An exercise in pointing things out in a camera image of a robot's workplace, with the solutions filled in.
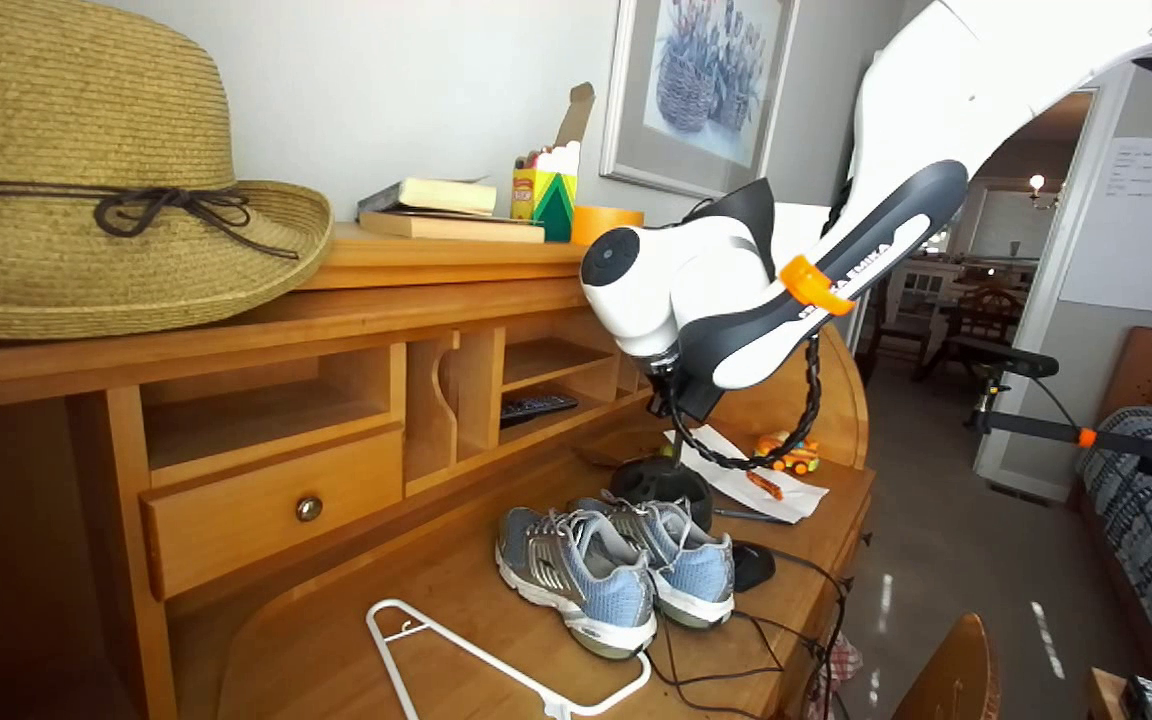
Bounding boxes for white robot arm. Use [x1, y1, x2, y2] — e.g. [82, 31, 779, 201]
[578, 0, 1152, 421]

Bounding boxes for left grey blue sneaker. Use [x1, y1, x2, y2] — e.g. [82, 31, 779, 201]
[497, 508, 656, 660]

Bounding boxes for stacked books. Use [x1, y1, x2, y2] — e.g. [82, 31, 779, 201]
[354, 177, 542, 245]

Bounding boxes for white paper sheet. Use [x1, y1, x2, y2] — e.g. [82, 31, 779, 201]
[679, 424, 823, 523]

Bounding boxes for wooden roll-top desk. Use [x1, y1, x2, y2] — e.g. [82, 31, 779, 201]
[0, 224, 878, 720]

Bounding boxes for wooden chair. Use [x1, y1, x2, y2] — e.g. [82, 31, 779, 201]
[891, 611, 1001, 720]

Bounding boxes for straw hat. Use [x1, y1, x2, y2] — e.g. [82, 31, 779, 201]
[0, 0, 333, 339]

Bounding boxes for black remote in cubby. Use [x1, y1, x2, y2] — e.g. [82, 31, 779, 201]
[501, 393, 574, 427]

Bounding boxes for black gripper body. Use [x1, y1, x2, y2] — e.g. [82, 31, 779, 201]
[646, 369, 711, 421]

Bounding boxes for wooden desk drawer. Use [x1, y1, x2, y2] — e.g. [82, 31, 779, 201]
[149, 431, 404, 598]

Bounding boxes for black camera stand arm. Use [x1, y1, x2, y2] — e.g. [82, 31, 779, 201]
[973, 349, 1152, 503]

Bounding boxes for orange crayons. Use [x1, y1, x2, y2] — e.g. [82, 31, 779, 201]
[747, 437, 819, 501]

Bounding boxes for white wire clothes hanger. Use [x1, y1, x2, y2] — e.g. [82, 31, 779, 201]
[364, 598, 651, 720]

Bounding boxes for grey blue sneaker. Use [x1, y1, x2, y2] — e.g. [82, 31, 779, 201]
[602, 498, 737, 628]
[497, 508, 656, 660]

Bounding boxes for thin black cable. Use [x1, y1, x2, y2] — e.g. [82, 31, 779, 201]
[639, 543, 850, 720]

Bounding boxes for right grey blue sneaker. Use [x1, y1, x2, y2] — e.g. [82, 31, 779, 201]
[602, 498, 737, 628]

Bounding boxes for framed flower picture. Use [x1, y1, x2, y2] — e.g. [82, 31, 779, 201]
[600, 0, 795, 197]

